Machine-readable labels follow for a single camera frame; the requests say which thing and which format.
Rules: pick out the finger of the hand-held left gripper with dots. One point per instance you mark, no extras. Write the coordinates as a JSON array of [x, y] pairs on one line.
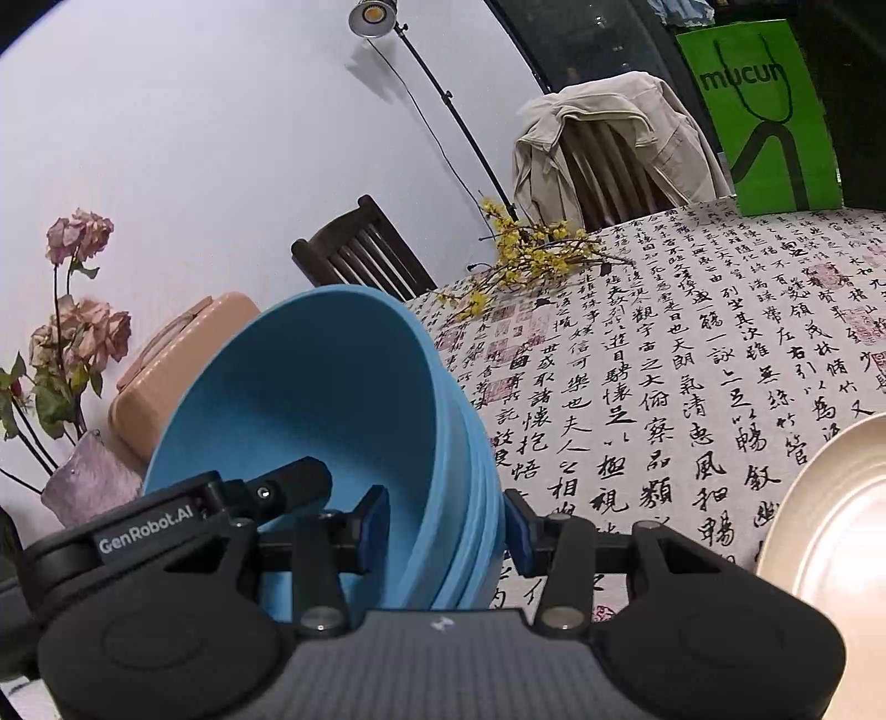
[[291, 488]]

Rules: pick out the black paper bag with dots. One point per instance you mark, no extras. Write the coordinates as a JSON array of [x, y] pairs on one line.
[[858, 104]]

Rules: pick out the blue bowl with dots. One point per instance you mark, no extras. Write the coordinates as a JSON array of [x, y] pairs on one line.
[[311, 388], [462, 498], [486, 498]]

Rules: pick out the yellow flower branch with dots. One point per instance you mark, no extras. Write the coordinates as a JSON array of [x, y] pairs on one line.
[[533, 259]]

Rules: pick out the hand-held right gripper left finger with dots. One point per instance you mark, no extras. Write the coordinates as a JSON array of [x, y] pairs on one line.
[[377, 529]]

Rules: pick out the cream plate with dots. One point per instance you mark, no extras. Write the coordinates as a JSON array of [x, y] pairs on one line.
[[844, 554]]

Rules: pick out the wooden chair under jacket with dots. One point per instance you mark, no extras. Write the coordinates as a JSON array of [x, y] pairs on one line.
[[602, 173]]

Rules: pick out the dried pink roses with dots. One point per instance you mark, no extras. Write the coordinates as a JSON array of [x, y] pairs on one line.
[[79, 235]]

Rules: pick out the studio lamp on stand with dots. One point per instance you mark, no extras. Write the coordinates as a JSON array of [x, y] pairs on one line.
[[374, 14]]

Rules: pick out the dark framed glass door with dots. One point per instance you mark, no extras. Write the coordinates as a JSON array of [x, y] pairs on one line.
[[588, 41]]

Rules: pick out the beige jacket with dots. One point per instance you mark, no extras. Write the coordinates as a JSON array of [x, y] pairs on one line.
[[678, 138]]

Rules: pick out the pale pink textured vase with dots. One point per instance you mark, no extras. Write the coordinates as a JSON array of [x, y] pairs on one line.
[[90, 478]]

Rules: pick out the hanging light blue shirt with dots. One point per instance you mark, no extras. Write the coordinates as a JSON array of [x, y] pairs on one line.
[[682, 8]]

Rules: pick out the dark wooden chair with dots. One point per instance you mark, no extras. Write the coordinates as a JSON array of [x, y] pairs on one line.
[[346, 232]]

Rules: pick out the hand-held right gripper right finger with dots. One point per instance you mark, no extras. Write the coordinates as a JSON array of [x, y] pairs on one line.
[[519, 533]]

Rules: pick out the pink hard-shell case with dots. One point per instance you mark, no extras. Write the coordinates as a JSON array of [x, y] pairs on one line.
[[152, 408]]

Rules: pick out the green paper bag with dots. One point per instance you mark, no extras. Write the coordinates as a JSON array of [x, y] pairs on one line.
[[810, 138]]

